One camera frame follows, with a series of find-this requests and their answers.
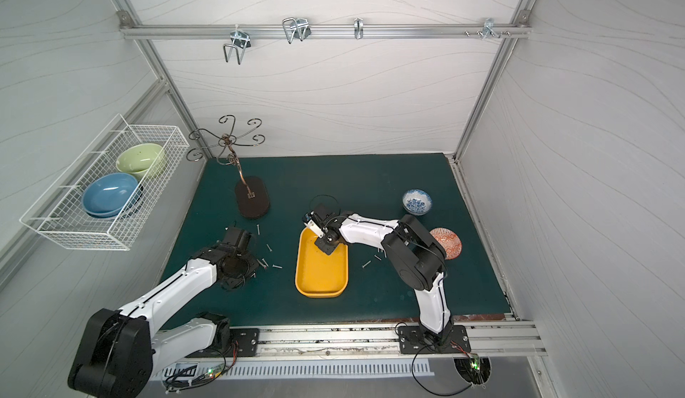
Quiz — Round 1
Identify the green mat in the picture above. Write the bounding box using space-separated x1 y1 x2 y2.
165 154 509 328

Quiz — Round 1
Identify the aluminium cross rail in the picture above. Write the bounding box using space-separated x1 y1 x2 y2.
121 22 533 41

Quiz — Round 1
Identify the double metal hook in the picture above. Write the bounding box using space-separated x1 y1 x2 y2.
223 28 252 65

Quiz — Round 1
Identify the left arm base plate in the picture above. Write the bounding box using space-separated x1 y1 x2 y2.
186 327 260 359

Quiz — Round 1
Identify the blue white patterned bowl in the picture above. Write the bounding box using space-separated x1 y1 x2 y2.
401 189 433 216

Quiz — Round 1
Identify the red patterned bowl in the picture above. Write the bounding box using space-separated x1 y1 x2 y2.
430 228 463 260

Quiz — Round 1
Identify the left black cable bundle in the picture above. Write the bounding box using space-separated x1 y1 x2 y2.
162 338 239 394

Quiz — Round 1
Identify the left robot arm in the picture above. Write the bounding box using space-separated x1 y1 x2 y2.
67 227 260 397

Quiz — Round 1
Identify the bronze hook stand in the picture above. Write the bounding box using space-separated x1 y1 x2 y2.
186 114 270 220

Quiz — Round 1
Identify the right black cable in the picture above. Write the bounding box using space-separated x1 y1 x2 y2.
409 343 477 397

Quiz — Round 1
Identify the right metal hook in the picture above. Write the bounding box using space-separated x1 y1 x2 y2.
464 18 511 40

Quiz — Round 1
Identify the green bowl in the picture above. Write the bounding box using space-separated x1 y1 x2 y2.
115 143 167 182

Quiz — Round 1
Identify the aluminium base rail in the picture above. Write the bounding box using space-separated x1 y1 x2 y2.
106 321 547 362

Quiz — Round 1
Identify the yellow plastic storage box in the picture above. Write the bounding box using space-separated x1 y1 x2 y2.
294 229 349 298

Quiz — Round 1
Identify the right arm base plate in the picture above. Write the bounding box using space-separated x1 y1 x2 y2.
395 324 472 355

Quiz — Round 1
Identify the small metal hook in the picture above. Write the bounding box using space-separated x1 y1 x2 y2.
353 18 364 40

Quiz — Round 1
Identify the looped metal hook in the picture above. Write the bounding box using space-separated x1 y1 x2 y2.
282 17 311 44

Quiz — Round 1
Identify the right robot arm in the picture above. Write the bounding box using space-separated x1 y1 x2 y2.
303 204 452 343

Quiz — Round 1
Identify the white vent strip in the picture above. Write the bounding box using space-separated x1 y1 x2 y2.
149 359 435 382

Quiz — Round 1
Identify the white wire basket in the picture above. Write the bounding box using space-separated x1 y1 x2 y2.
20 116 189 251

